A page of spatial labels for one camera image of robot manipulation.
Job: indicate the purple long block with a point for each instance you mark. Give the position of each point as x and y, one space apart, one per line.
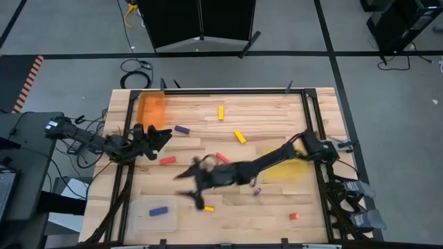
182 129

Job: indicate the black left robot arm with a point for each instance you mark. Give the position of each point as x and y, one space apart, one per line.
86 136

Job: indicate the clear plastic container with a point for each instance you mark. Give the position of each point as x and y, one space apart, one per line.
142 223

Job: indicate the blue long block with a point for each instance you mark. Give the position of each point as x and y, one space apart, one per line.
158 211

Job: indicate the orange translucent plastic container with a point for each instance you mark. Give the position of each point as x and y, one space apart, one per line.
151 110

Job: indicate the yellow translucent plastic container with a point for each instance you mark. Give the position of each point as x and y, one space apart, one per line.
287 170

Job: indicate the grey cloth weight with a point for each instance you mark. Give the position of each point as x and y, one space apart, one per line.
368 219
360 188

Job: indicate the small red block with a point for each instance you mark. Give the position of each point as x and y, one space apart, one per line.
293 216

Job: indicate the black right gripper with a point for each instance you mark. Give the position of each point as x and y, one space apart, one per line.
221 176

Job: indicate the white box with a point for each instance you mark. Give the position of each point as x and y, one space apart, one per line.
69 207

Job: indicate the laptop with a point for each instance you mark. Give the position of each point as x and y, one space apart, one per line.
6 193

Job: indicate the black equipment rack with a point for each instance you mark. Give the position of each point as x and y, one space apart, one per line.
401 24

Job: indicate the black folding panel screen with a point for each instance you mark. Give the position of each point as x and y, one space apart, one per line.
194 20

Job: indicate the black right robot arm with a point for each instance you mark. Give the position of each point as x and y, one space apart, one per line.
277 155

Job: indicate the black desk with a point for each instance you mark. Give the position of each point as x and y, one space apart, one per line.
27 166

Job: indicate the yellow long block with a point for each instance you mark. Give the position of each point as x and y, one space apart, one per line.
221 113
239 136
209 209

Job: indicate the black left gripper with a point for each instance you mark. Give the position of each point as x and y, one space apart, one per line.
140 145

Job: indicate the black aluminium table frame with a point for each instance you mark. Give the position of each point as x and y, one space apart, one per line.
242 92

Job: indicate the red long block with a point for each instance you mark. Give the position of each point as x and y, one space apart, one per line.
223 158
167 160

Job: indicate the small purple block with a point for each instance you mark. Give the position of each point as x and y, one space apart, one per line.
257 191

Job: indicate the orange black striped mat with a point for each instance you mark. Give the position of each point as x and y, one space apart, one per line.
27 84

